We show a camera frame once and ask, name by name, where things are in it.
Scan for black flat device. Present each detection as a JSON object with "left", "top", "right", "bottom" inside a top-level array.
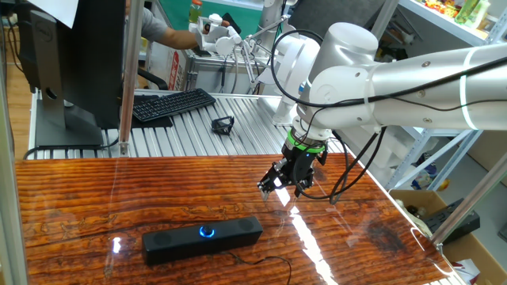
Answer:
[{"left": 423, "top": 197, "right": 481, "bottom": 245}]

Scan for black keyboard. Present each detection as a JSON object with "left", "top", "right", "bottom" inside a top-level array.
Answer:
[{"left": 132, "top": 87, "right": 217, "bottom": 123}]

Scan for silver metal case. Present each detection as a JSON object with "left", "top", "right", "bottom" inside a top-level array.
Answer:
[{"left": 184, "top": 51, "right": 258, "bottom": 95}]

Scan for black speaker bar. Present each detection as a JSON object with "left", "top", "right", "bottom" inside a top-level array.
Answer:
[{"left": 141, "top": 215, "right": 265, "bottom": 266}]

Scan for person's arm grey sleeve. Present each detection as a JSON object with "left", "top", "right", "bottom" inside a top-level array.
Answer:
[{"left": 125, "top": 0, "right": 170, "bottom": 43}]

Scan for white foam packing slab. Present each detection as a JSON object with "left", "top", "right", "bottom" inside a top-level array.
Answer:
[{"left": 344, "top": 126, "right": 405, "bottom": 187}]

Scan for wood grain table mat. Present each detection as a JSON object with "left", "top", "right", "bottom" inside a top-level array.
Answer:
[{"left": 14, "top": 153, "right": 460, "bottom": 285}]

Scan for bare person forearm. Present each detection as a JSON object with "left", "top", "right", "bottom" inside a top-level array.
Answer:
[{"left": 156, "top": 26, "right": 199, "bottom": 51}]

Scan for black chair armrest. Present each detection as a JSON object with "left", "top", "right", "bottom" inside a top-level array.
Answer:
[{"left": 136, "top": 67, "right": 170, "bottom": 91}]

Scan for white haptic control device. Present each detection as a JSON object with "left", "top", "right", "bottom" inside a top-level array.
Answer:
[{"left": 189, "top": 13, "right": 290, "bottom": 56}]

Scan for brown cardboard box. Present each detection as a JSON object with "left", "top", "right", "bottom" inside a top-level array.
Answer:
[{"left": 390, "top": 188, "right": 507, "bottom": 285}]

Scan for aluminium frame post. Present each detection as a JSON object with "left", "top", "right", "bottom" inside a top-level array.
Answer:
[
  {"left": 429, "top": 152, "right": 507, "bottom": 246},
  {"left": 0, "top": 59, "right": 29, "bottom": 285},
  {"left": 117, "top": 0, "right": 144, "bottom": 158}
]

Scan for small black folding holder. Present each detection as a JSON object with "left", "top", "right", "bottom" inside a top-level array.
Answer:
[{"left": 210, "top": 115, "right": 235, "bottom": 136}]

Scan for black tablet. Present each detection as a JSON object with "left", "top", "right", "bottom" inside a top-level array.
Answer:
[{"left": 221, "top": 12, "right": 242, "bottom": 35}]

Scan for dark grey foam panel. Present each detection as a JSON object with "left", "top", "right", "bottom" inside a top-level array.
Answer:
[{"left": 288, "top": 0, "right": 387, "bottom": 40}]

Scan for black computer monitor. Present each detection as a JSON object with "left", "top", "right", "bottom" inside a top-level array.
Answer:
[{"left": 15, "top": 0, "right": 127, "bottom": 130}]

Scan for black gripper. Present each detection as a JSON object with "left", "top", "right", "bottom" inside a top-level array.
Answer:
[{"left": 257, "top": 143, "right": 328, "bottom": 203}]

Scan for white paper sheet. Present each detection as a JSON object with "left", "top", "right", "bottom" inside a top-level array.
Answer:
[{"left": 27, "top": 0, "right": 79, "bottom": 29}]

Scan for white shelving rack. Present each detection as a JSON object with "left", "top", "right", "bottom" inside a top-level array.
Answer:
[{"left": 383, "top": 0, "right": 507, "bottom": 191}]

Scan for thick black camera cable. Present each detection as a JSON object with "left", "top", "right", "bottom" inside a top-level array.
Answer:
[{"left": 270, "top": 29, "right": 507, "bottom": 108}]

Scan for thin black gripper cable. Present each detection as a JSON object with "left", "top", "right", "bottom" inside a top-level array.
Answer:
[{"left": 292, "top": 97, "right": 507, "bottom": 206}]

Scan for colourful snack packs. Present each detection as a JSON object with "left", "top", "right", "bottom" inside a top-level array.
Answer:
[{"left": 425, "top": 0, "right": 456, "bottom": 17}]

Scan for green drink bottle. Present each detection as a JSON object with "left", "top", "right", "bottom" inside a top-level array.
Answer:
[{"left": 188, "top": 0, "right": 204, "bottom": 24}]

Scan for white carton red print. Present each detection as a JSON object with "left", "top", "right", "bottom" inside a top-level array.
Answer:
[{"left": 168, "top": 51, "right": 181, "bottom": 91}]

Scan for white rounded robot base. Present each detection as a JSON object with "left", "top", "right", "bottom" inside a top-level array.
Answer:
[{"left": 257, "top": 33, "right": 322, "bottom": 126}]

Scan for black monitor cable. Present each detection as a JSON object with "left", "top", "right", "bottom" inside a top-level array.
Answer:
[{"left": 23, "top": 136, "right": 120, "bottom": 160}]

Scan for grey monitor stand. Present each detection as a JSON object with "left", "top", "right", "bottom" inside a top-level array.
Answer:
[{"left": 29, "top": 9, "right": 105, "bottom": 150}]

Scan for thin black speaker cable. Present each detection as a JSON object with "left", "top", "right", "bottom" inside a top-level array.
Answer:
[{"left": 225, "top": 251, "right": 293, "bottom": 285}]

